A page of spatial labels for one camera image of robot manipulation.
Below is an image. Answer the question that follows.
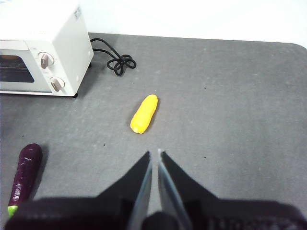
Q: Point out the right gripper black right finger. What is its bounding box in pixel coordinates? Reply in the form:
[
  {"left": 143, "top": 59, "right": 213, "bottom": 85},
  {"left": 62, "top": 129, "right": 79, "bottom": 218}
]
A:
[{"left": 158, "top": 151, "right": 305, "bottom": 230}]

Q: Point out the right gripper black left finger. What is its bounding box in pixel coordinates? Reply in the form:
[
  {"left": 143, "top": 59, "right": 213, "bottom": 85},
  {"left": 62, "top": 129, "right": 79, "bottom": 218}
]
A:
[{"left": 4, "top": 151, "right": 152, "bottom": 230}]

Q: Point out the glass oven door beige handle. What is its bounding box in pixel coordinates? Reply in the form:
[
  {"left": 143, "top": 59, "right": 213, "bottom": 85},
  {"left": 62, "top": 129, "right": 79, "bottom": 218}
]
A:
[{"left": 0, "top": 40, "right": 50, "bottom": 94}]

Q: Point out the white toaster oven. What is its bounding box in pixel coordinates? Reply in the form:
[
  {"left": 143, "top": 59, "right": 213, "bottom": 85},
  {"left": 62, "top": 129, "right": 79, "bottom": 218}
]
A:
[{"left": 0, "top": 0, "right": 94, "bottom": 98}]

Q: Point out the beige oven knob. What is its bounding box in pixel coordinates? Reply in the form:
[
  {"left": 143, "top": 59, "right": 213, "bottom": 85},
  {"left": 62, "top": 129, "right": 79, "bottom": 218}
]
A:
[
  {"left": 38, "top": 51, "right": 55, "bottom": 69},
  {"left": 50, "top": 76, "right": 66, "bottom": 92}
]

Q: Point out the purple eggplant green stem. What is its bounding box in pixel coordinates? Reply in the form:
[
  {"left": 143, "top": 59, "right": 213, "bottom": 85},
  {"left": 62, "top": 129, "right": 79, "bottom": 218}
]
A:
[{"left": 7, "top": 143, "right": 43, "bottom": 218}]

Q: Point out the yellow corn cob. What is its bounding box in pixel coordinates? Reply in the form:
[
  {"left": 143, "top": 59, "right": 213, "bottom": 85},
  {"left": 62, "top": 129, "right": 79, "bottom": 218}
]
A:
[{"left": 130, "top": 94, "right": 159, "bottom": 135}]

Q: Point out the black oven power cable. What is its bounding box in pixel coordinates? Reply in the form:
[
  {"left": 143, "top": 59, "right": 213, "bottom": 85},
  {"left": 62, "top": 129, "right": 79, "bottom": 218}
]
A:
[{"left": 90, "top": 38, "right": 137, "bottom": 77}]

